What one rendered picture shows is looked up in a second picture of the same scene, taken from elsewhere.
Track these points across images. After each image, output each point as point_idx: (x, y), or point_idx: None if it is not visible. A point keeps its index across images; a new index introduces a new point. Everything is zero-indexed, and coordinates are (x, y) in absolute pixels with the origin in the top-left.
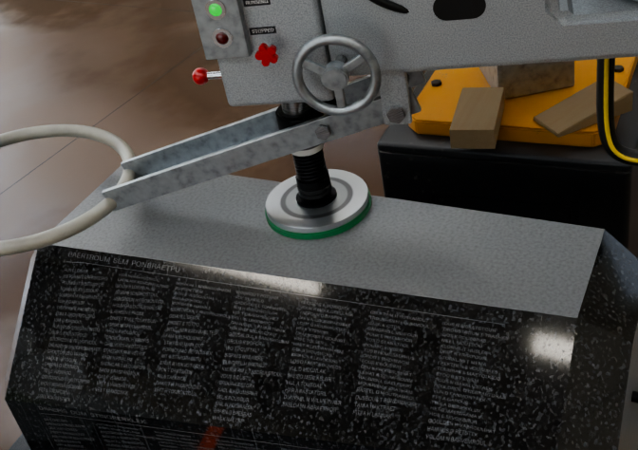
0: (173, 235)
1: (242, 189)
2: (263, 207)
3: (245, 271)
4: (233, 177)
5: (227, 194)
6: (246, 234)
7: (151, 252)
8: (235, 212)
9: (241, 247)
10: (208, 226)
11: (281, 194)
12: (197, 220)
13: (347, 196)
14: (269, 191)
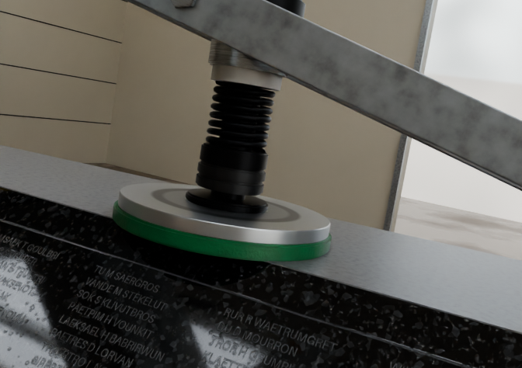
0: (499, 267)
1: (414, 287)
2: (340, 254)
3: (333, 219)
4: (469, 315)
5: (448, 289)
6: (354, 239)
7: (515, 262)
8: (398, 262)
9: (353, 232)
10: (440, 261)
11: (301, 220)
12: (472, 271)
13: (165, 192)
14: (340, 269)
